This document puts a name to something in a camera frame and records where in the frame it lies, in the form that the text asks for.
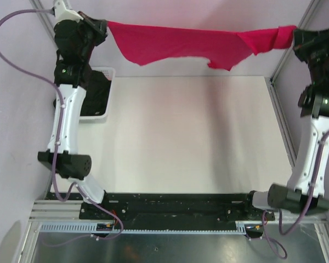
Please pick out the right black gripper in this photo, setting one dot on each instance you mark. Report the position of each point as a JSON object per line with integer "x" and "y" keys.
{"x": 305, "y": 40}

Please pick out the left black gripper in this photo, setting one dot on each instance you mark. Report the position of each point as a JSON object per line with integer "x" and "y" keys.
{"x": 98, "y": 27}

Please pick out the red t shirt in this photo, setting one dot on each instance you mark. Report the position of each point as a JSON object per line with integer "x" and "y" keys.
{"x": 143, "y": 45}

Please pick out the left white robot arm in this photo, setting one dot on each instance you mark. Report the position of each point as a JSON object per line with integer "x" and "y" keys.
{"x": 62, "y": 157}

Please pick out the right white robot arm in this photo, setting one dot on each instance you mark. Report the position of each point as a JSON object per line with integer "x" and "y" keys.
{"x": 304, "y": 192}

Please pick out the white plastic basket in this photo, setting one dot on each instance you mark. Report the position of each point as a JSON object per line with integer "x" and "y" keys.
{"x": 83, "y": 93}

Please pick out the black t shirt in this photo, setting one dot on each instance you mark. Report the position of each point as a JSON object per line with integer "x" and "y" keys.
{"x": 96, "y": 85}

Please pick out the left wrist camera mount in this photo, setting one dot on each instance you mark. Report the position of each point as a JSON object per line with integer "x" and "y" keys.
{"x": 63, "y": 11}

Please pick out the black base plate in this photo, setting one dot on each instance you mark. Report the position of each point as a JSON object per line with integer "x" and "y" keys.
{"x": 161, "y": 211}

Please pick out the grey slotted cable duct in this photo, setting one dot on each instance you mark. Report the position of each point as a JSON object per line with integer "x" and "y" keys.
{"x": 93, "y": 227}

